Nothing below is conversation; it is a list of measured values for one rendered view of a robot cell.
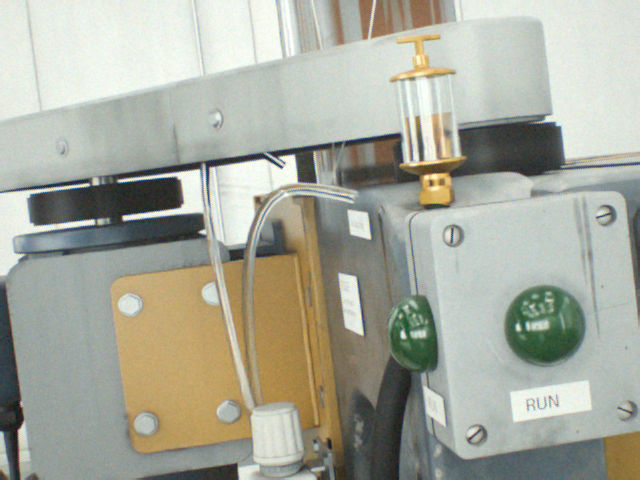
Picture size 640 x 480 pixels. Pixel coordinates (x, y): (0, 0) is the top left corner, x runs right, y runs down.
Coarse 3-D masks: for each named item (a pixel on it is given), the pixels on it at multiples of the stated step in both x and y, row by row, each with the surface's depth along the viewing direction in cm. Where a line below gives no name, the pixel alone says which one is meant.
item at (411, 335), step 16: (400, 304) 46; (416, 304) 45; (400, 320) 45; (416, 320) 45; (432, 320) 45; (400, 336) 45; (416, 336) 44; (432, 336) 44; (400, 352) 45; (416, 352) 45; (432, 352) 45; (416, 368) 45; (432, 368) 45
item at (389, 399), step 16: (432, 208) 52; (400, 368) 50; (384, 384) 50; (400, 384) 50; (384, 400) 50; (400, 400) 50; (384, 416) 50; (400, 416) 50; (384, 432) 50; (400, 432) 50; (384, 448) 50; (384, 464) 50
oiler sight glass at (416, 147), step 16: (400, 80) 51; (416, 80) 51; (432, 80) 51; (448, 80) 51; (400, 96) 51; (416, 96) 51; (432, 96) 51; (448, 96) 51; (400, 112) 52; (416, 112) 51; (432, 112) 51; (448, 112) 51; (400, 128) 52; (416, 128) 51; (432, 128) 51; (448, 128) 51; (416, 144) 51; (432, 144) 51; (448, 144) 51; (416, 160) 51
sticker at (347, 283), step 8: (344, 280) 63; (352, 280) 61; (344, 288) 64; (352, 288) 61; (344, 296) 64; (352, 296) 62; (344, 304) 64; (352, 304) 62; (344, 312) 65; (352, 312) 62; (360, 312) 60; (344, 320) 65; (352, 320) 63; (360, 320) 60; (352, 328) 63; (360, 328) 60
